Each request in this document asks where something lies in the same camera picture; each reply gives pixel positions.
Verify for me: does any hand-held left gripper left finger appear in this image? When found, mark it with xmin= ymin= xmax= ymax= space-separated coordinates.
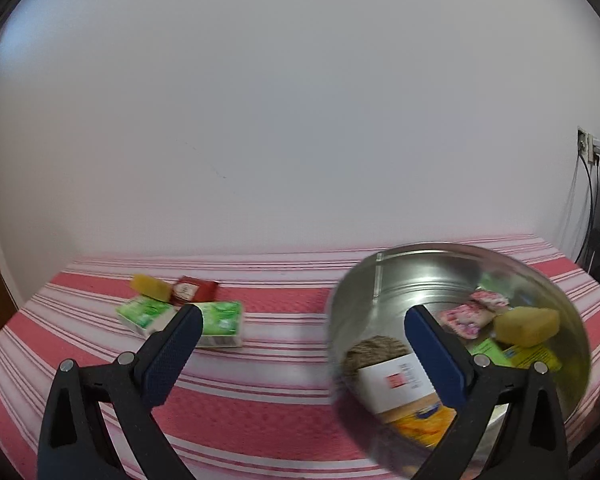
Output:
xmin=36 ymin=304 xmax=204 ymax=480

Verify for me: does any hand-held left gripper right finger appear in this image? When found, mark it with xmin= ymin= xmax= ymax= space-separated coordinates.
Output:
xmin=404 ymin=304 xmax=570 ymax=480

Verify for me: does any green pack with white label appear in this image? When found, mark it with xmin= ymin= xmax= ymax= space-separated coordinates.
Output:
xmin=467 ymin=337 xmax=516 ymax=367

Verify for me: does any green tissue pack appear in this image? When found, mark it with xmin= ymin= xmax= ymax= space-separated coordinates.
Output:
xmin=116 ymin=295 xmax=177 ymax=336
xmin=192 ymin=301 xmax=244 ymax=348

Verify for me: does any yellow cracker packet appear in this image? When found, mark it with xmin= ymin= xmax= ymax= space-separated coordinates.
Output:
xmin=390 ymin=402 xmax=458 ymax=448

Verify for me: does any red sauce packet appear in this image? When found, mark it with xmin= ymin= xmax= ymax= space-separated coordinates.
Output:
xmin=170 ymin=276 xmax=220 ymax=306

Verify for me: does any yellow sponge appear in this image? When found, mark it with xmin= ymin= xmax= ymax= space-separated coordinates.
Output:
xmin=494 ymin=307 xmax=561 ymax=347
xmin=131 ymin=274 xmax=173 ymax=302

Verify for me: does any round metal tin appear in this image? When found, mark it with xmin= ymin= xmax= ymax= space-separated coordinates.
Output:
xmin=327 ymin=242 xmax=592 ymax=478

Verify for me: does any yellow snack packet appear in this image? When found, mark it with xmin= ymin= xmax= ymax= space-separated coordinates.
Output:
xmin=505 ymin=344 xmax=562 ymax=372

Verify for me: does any red white striped tablecloth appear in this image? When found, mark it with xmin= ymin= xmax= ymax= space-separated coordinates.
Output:
xmin=0 ymin=232 xmax=600 ymax=480

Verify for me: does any white cable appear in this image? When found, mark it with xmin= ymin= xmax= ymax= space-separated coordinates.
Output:
xmin=561 ymin=160 xmax=582 ymax=256

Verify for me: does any black cable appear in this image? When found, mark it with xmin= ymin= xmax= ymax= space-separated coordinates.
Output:
xmin=577 ymin=150 xmax=597 ymax=266

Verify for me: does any white wall socket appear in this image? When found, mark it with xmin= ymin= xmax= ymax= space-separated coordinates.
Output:
xmin=577 ymin=127 xmax=600 ymax=166

